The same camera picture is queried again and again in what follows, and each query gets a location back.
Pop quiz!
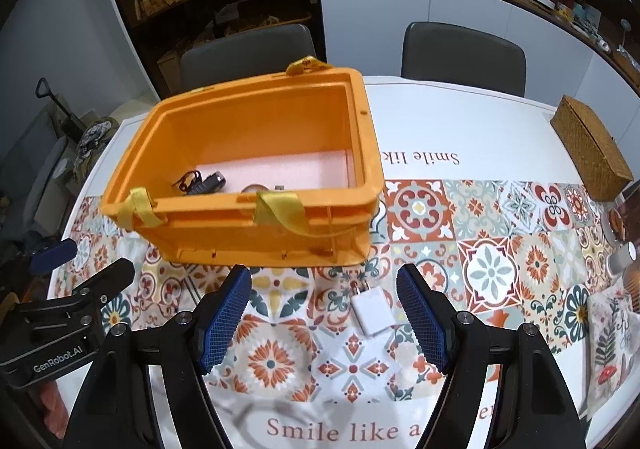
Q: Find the white cup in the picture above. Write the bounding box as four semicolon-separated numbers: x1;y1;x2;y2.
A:
607;243;637;276

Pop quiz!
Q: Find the person's left hand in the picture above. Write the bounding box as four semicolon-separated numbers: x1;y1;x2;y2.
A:
41;379;70;436

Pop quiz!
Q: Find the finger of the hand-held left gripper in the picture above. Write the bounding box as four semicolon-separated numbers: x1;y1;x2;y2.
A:
29;238;77;276
72;258;136;304

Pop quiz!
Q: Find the black hand truck handle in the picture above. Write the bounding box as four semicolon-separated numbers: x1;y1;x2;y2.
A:
36;78;84;131

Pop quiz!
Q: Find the patterned tablecloth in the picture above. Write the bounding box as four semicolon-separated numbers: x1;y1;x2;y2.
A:
47;74;640;449

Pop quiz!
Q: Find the woven wicker basket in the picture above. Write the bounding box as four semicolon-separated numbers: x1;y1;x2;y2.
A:
550;95;635;202

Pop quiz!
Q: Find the black key fob with ring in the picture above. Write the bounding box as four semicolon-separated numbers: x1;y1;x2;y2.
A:
172;170;226;195

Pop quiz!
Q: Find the plate with snacks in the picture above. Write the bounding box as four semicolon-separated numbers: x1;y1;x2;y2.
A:
604;206;630;241

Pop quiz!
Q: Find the white charger plug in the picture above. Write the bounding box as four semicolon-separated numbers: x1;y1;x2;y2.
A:
349;278;397;336

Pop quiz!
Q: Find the orange plastic storage box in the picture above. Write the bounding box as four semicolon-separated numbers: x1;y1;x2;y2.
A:
99;56;386;266

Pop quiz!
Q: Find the camouflage bag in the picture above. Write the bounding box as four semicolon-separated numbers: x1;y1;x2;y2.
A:
75;118;119;166

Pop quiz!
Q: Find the leaf printed cloth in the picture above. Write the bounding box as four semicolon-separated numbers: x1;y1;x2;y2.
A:
585;286;640;420

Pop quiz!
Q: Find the pink foam sheet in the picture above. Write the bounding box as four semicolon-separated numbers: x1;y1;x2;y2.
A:
192;149;349;196

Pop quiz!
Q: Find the grey upholstered chair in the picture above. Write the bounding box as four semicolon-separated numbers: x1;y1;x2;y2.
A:
401;22;527;98
180;24;319;91

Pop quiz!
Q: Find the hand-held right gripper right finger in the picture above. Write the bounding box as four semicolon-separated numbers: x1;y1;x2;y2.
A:
396;263;586;449

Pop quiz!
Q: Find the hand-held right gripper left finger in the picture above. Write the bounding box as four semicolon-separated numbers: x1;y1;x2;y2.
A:
65;265;252;449

